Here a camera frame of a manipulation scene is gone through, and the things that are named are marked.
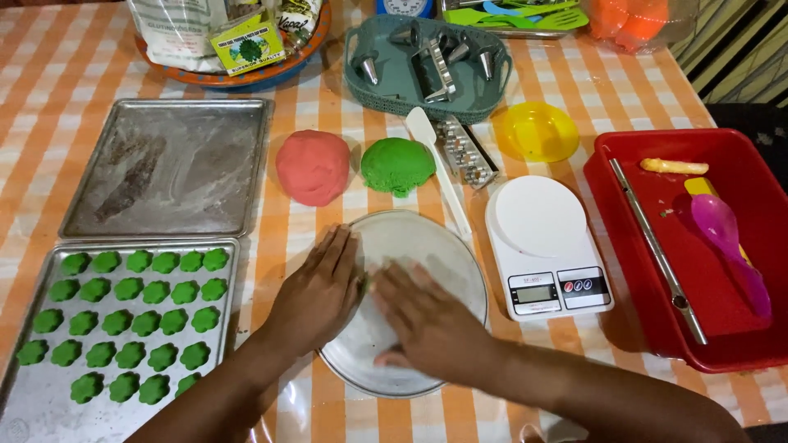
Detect person's left hand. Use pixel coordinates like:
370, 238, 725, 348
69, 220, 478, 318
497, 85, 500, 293
265, 223, 370, 359

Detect person's right hand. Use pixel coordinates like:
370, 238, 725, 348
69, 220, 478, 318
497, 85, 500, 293
368, 261, 501, 390

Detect pink dough ball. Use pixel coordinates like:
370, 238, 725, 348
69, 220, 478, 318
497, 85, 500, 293
275, 129, 352, 208

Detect round clear glass plate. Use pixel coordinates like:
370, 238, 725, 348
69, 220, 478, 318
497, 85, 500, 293
317, 209, 489, 399

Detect green dough ball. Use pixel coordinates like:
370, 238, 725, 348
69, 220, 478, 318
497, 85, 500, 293
360, 137, 437, 198

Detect white plastic spatula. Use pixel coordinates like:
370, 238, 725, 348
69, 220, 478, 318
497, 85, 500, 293
405, 106, 474, 241

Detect long metal cookie mould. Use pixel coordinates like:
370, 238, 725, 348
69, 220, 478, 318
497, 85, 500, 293
436, 116, 501, 190

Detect teal plastic basket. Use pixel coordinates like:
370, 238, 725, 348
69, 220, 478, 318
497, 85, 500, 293
343, 14, 513, 125

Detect orange and blue round basket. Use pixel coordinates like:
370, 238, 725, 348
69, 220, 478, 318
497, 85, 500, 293
134, 0, 333, 93

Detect empty floured metal baking tray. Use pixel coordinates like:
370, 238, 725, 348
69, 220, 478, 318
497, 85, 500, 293
58, 98, 275, 240

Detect white digital kitchen scale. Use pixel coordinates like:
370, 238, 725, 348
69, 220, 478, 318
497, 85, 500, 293
485, 175, 614, 322

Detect rows of green flower cookies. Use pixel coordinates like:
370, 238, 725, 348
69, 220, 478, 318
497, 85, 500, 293
15, 248, 230, 406

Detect green and yellow labelled packet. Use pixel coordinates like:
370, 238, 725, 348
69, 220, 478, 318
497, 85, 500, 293
209, 21, 287, 78

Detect clear labelled bottle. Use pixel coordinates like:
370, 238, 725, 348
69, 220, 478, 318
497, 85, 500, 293
274, 0, 324, 51

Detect yellow plastic bowl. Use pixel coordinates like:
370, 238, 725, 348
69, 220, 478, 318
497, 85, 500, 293
492, 101, 581, 164

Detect blue dial scale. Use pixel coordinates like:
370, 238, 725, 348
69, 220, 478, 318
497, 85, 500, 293
376, 0, 435, 19

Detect white flour bag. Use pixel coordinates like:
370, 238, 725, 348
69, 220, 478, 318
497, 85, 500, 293
126, 0, 229, 73

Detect metal tray of green utensils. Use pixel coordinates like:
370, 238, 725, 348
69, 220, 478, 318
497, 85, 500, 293
438, 0, 592, 39

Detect long metal rod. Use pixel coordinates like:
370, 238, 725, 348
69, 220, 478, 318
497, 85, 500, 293
609, 158, 709, 345

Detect orange and white checked tablecloth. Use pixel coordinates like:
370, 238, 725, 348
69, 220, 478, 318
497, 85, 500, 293
0, 0, 788, 443

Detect metal baking tray with cookies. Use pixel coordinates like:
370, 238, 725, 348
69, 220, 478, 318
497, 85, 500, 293
0, 239, 241, 443

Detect yellow dough roll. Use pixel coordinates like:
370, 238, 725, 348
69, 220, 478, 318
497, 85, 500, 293
640, 158, 710, 176

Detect red plastic tub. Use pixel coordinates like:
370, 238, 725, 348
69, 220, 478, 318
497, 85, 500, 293
583, 128, 788, 374

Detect orange items in plastic bag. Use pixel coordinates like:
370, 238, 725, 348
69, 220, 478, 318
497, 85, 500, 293
585, 0, 699, 55

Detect purple plastic spoon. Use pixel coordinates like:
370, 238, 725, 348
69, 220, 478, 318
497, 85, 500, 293
691, 194, 772, 317

